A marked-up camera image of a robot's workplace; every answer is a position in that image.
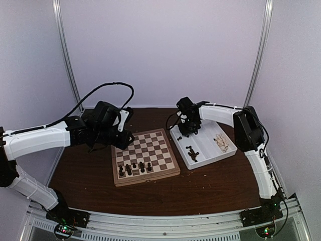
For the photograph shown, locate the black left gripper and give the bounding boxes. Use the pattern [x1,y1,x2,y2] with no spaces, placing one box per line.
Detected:
[93,127,134,150]

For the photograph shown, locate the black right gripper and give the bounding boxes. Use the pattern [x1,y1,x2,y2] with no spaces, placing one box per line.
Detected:
[179,117,202,136]

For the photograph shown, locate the dark chess bishop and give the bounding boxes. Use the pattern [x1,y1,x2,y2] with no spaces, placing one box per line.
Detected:
[118,167,124,177]

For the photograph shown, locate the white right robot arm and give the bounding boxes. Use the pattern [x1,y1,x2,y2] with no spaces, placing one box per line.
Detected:
[176,97,281,222]

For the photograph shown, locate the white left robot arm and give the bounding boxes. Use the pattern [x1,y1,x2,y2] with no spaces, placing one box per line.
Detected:
[1,101,134,223]

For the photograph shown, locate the dark chess knight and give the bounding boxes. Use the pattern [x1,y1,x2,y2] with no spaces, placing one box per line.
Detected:
[188,150,199,162]

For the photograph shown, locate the pile of white chess pieces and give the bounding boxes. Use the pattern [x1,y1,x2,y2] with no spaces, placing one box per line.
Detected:
[213,133,229,153]

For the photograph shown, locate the wooden chess board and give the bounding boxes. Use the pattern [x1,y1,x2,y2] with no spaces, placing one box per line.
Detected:
[111,129,181,187]

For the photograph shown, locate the white plastic divided tray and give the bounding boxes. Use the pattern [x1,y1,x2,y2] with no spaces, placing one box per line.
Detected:
[170,120,237,170]

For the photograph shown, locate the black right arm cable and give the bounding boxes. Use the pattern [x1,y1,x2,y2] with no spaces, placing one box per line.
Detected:
[166,111,183,131]

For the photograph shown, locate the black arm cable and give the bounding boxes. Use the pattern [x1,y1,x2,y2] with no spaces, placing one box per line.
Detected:
[166,111,183,131]
[0,82,134,138]

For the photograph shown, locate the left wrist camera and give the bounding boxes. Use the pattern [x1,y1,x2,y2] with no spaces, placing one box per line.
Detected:
[117,107,133,132]

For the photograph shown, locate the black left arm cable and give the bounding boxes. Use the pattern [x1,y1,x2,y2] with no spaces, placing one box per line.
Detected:
[0,82,134,138]

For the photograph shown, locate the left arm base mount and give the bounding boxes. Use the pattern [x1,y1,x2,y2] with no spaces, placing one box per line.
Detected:
[45,189,90,228]

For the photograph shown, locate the aluminium front rail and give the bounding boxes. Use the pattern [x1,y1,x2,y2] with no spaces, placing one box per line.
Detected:
[25,195,304,241]

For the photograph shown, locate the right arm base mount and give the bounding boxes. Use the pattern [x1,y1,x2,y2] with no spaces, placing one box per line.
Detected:
[240,196,283,227]

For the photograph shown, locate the left aluminium frame post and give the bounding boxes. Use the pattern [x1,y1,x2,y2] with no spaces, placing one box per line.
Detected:
[52,0,81,104]

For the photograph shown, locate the aluminium frame post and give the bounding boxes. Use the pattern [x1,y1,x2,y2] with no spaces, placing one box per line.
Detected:
[52,0,81,104]
[243,0,274,106]

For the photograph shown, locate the right aluminium frame post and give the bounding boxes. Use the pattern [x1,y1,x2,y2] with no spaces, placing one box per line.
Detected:
[243,0,274,106]

